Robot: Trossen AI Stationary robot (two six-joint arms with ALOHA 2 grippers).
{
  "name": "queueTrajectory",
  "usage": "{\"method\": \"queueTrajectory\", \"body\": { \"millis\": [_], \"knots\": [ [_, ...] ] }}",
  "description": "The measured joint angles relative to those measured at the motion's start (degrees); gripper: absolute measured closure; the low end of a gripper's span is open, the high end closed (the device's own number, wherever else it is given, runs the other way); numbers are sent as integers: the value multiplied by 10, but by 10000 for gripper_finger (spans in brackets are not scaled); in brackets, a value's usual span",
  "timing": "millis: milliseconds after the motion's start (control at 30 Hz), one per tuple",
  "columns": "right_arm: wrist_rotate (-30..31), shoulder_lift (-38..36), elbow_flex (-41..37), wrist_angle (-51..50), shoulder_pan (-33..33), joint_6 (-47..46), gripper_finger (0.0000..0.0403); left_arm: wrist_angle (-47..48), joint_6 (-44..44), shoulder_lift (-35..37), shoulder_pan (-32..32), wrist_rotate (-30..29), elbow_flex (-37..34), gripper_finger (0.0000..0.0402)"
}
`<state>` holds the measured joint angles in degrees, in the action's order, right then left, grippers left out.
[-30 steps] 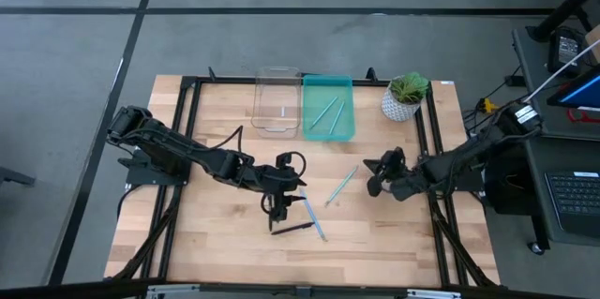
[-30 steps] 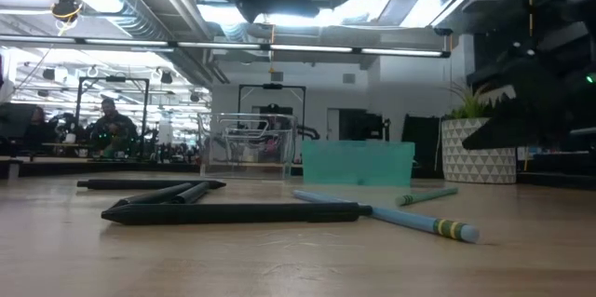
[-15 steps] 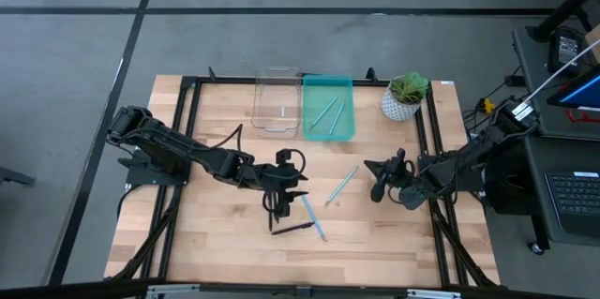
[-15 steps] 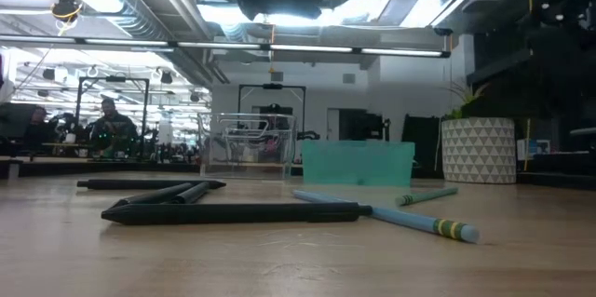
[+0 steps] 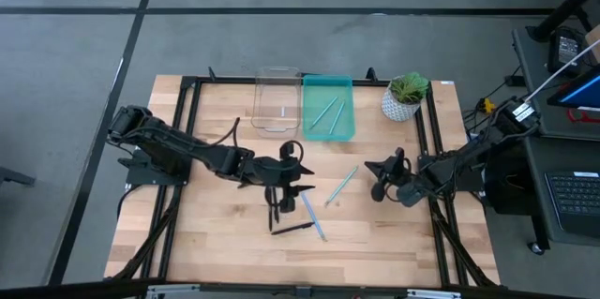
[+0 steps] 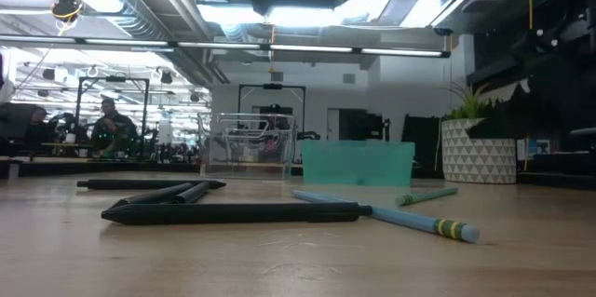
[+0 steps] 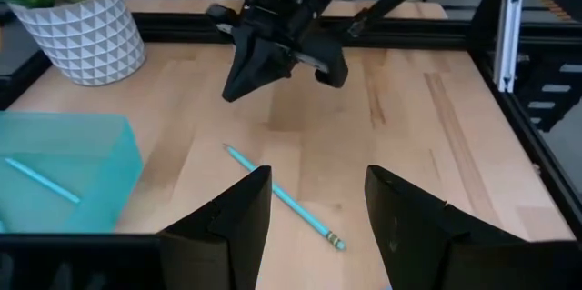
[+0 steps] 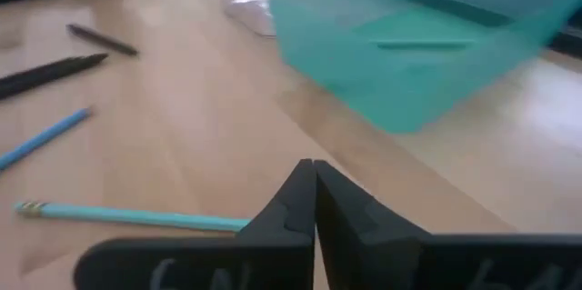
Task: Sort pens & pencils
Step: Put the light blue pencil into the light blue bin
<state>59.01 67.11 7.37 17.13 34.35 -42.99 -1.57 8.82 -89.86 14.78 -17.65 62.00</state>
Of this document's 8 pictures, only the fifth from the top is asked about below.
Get yellow power plug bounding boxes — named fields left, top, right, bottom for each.
left=478, top=97, right=501, bottom=113

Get black power cables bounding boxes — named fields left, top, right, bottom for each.
left=461, top=67, right=524, bottom=143

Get black power adapter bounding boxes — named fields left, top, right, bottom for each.
left=547, top=25, right=588, bottom=78

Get clear plastic bin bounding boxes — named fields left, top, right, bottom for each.
left=250, top=66, right=303, bottom=140

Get teal plastic bin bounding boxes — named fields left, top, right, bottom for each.
left=302, top=74, right=356, bottom=142

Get black stand pole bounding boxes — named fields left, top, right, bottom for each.
left=527, top=0, right=600, bottom=42

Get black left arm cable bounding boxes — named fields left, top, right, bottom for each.
left=205, top=116, right=306, bottom=167

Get black stand foot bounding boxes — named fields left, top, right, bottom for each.
left=0, top=166, right=38, bottom=187

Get dark grey desk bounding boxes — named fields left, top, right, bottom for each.
left=511, top=24, right=600, bottom=247

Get black keyboard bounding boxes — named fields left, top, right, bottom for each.
left=543, top=170, right=600, bottom=238

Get green plant in white pot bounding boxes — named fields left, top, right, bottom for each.
left=380, top=71, right=430, bottom=123

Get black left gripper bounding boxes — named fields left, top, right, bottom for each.
left=243, top=143, right=316, bottom=214

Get laptop screen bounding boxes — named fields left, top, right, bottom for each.
left=546, top=65, right=600, bottom=112

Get red object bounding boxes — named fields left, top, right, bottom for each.
left=565, top=107, right=600, bottom=125

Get black computer case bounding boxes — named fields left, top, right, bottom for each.
left=482, top=142, right=540, bottom=216

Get teal pencil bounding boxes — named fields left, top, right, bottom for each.
left=324, top=165, right=360, bottom=207
left=328, top=100, right=347, bottom=136
left=308, top=96, right=338, bottom=130

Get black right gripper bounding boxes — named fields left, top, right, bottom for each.
left=364, top=147, right=426, bottom=209

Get white cable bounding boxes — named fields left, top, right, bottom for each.
left=528, top=38, right=600, bottom=101

